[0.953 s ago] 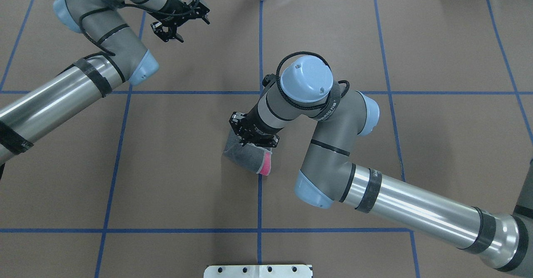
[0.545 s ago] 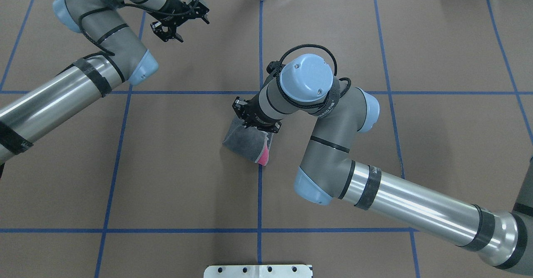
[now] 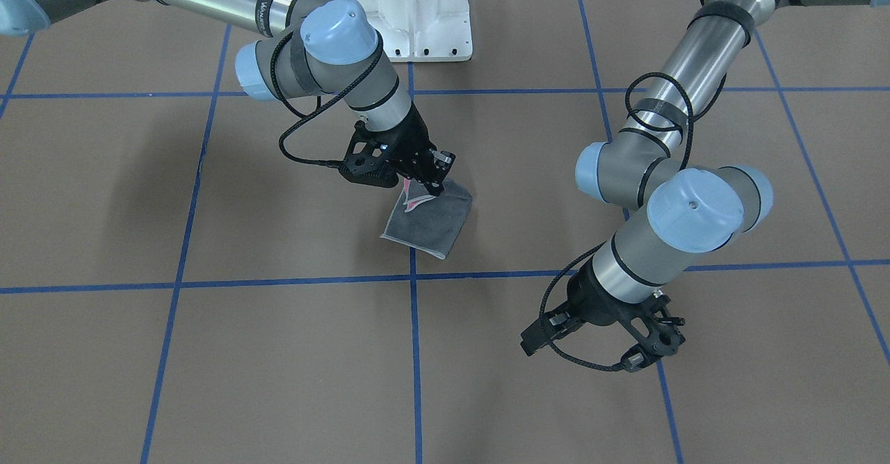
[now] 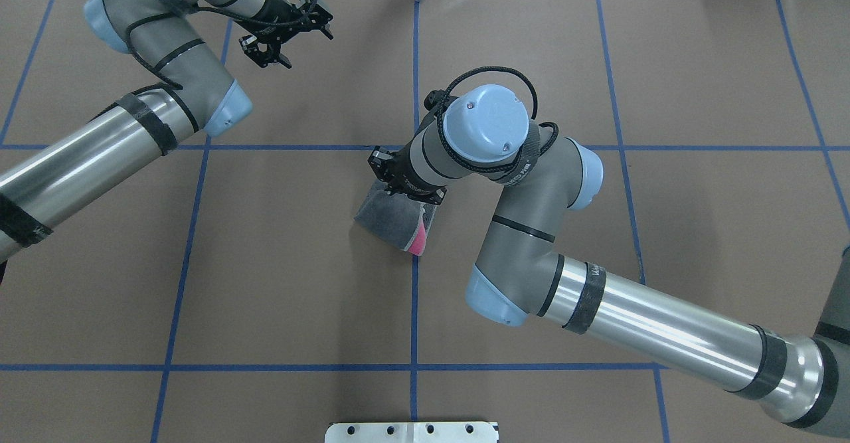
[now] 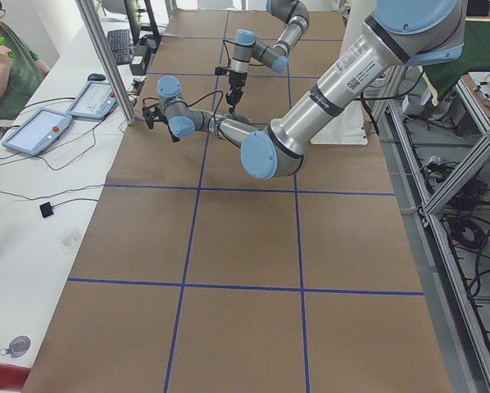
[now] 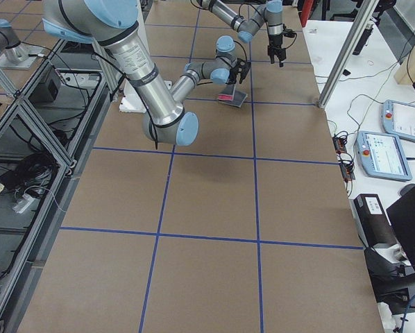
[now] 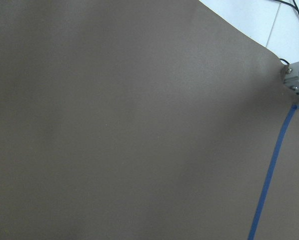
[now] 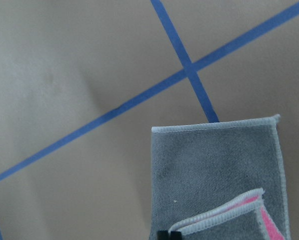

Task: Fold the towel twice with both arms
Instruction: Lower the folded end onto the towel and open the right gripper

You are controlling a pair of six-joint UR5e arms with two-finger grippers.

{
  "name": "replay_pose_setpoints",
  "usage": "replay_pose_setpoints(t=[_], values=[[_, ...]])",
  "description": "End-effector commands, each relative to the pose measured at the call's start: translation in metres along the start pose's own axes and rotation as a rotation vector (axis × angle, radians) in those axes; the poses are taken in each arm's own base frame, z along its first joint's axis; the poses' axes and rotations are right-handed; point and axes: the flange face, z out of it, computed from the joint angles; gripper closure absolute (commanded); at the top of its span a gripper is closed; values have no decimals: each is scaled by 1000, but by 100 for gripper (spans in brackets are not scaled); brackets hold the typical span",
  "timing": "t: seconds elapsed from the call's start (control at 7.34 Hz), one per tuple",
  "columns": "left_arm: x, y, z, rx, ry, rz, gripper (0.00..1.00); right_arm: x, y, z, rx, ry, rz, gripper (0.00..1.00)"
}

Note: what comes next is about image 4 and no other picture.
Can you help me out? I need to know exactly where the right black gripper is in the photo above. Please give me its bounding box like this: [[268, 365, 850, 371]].
[[368, 144, 446, 206]]

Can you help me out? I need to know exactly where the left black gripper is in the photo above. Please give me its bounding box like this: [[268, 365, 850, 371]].
[[238, 0, 334, 70]]

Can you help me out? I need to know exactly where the pink towel grey trim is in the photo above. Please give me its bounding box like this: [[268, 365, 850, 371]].
[[353, 180, 439, 256]]

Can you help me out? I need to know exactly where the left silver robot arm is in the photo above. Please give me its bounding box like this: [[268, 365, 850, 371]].
[[2, 0, 334, 262]]

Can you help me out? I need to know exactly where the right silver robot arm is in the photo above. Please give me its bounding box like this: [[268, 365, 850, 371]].
[[368, 84, 848, 439]]

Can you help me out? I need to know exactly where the blue tape line lengthwise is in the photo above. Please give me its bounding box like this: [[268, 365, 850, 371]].
[[409, 0, 421, 422]]

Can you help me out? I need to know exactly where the blue tape line crosswise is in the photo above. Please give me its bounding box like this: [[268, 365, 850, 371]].
[[178, 144, 849, 152]]

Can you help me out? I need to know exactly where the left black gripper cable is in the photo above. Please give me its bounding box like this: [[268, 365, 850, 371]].
[[86, 0, 319, 125]]

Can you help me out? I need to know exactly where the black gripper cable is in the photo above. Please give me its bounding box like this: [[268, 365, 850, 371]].
[[436, 66, 560, 181], [86, 0, 319, 125]]

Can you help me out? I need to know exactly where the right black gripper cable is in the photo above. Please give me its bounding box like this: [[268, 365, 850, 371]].
[[436, 66, 560, 181]]

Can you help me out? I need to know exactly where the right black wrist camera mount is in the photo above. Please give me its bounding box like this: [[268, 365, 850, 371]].
[[423, 90, 456, 116]]

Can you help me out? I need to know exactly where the white pedestal column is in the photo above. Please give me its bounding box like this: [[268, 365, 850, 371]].
[[324, 421, 501, 442]]

